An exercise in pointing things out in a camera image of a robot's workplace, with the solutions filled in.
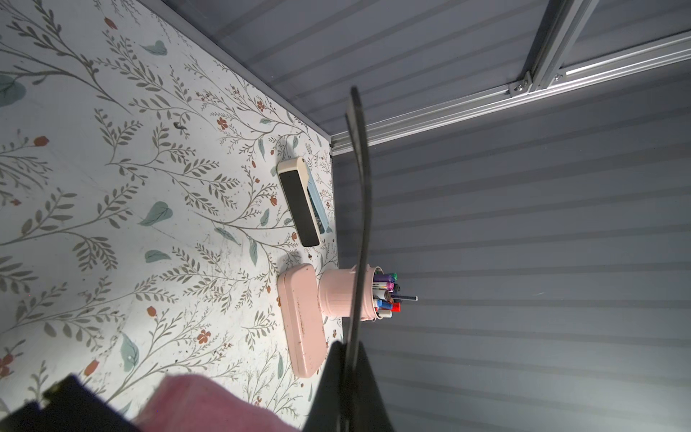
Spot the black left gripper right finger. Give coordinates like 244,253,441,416
303,341,394,431

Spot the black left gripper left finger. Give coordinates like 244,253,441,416
1,374,139,431

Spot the black strap wristwatch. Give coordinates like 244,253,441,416
338,86,372,431

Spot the pink cloth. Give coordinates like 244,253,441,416
134,374,296,432

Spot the coloured markers bunch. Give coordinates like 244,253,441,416
371,271,419,320

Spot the pink pen cup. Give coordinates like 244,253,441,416
319,266,380,321

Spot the pink case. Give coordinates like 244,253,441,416
277,264,328,378

